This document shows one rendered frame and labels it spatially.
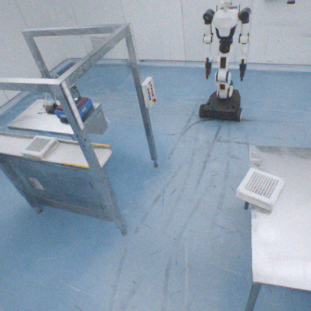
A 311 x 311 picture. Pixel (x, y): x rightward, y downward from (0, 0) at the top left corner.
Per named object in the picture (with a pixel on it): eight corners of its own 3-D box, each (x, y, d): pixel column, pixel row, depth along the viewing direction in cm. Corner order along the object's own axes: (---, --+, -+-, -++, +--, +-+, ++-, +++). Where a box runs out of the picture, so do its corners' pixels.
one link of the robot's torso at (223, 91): (219, 91, 387) (216, 68, 347) (232, 93, 380) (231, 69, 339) (216, 100, 382) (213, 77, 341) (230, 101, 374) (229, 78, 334)
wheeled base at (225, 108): (212, 95, 423) (212, 76, 401) (244, 98, 404) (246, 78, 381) (201, 118, 383) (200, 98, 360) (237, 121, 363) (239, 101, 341)
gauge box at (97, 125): (108, 127, 215) (101, 106, 202) (102, 135, 208) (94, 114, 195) (86, 124, 222) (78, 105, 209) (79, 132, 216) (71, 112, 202)
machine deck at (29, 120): (101, 107, 202) (100, 103, 199) (76, 138, 177) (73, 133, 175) (39, 103, 223) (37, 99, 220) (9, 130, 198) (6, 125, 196)
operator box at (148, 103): (156, 99, 274) (152, 76, 256) (150, 108, 263) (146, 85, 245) (150, 99, 276) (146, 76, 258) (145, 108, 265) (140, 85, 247)
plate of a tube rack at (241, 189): (285, 181, 175) (286, 179, 173) (273, 207, 162) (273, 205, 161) (250, 169, 187) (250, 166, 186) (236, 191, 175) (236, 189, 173)
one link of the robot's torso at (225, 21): (215, 32, 340) (215, 3, 316) (241, 32, 328) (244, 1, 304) (209, 41, 322) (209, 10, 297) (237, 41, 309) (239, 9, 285)
